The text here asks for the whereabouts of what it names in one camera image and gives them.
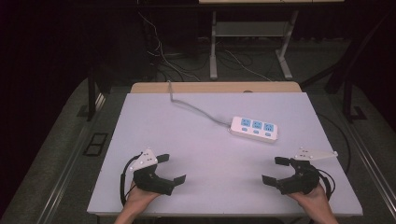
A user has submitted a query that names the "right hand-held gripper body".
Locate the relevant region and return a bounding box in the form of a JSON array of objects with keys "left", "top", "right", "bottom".
[{"left": 275, "top": 147, "right": 339, "bottom": 196}]

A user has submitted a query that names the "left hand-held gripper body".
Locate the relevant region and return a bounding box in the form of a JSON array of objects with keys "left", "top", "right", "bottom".
[{"left": 129, "top": 148, "right": 176, "bottom": 197}]

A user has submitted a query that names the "person's left hand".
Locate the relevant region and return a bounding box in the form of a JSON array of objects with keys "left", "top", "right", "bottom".
[{"left": 124, "top": 182, "right": 163, "bottom": 213}]

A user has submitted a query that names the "person's right hand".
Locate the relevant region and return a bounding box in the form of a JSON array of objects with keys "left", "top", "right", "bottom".
[{"left": 287, "top": 182, "right": 332, "bottom": 215}]

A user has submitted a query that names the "white blue power strip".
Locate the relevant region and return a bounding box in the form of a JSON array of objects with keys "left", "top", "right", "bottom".
[{"left": 229, "top": 116, "right": 279, "bottom": 144}]

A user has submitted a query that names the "black metal stand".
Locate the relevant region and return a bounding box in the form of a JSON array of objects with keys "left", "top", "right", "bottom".
[
  {"left": 341, "top": 78, "right": 369, "bottom": 123},
  {"left": 76, "top": 66, "right": 108, "bottom": 122}
]

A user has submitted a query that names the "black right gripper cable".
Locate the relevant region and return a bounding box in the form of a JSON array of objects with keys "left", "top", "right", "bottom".
[{"left": 317, "top": 168, "right": 337, "bottom": 201}]

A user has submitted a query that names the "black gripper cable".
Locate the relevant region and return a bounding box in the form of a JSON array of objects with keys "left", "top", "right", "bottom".
[
  {"left": 317, "top": 168, "right": 337, "bottom": 201},
  {"left": 120, "top": 151, "right": 144, "bottom": 207}
]

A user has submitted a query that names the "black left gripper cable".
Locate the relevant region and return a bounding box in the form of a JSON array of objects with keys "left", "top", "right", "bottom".
[{"left": 120, "top": 151, "right": 144, "bottom": 207}]

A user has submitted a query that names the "grey power strip cable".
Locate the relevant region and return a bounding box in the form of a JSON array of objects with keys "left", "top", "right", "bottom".
[{"left": 166, "top": 80, "right": 233, "bottom": 129}]

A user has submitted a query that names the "black floor cable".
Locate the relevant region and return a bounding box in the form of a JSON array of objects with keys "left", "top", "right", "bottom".
[{"left": 317, "top": 112, "right": 353, "bottom": 175}]

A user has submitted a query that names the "black floor socket frame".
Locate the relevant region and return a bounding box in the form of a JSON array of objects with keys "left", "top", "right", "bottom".
[{"left": 82, "top": 132, "right": 109, "bottom": 157}]

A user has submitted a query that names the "metal floor rail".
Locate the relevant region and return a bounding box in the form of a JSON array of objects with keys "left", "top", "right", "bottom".
[
  {"left": 338, "top": 116, "right": 396, "bottom": 216},
  {"left": 36, "top": 92, "right": 107, "bottom": 224}
]

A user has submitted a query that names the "thin white floor cable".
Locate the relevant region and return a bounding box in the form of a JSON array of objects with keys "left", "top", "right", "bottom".
[{"left": 223, "top": 49, "right": 273, "bottom": 82}]

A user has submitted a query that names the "white metal table frame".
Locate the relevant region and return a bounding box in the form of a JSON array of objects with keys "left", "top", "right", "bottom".
[{"left": 209, "top": 9, "right": 300, "bottom": 81}]

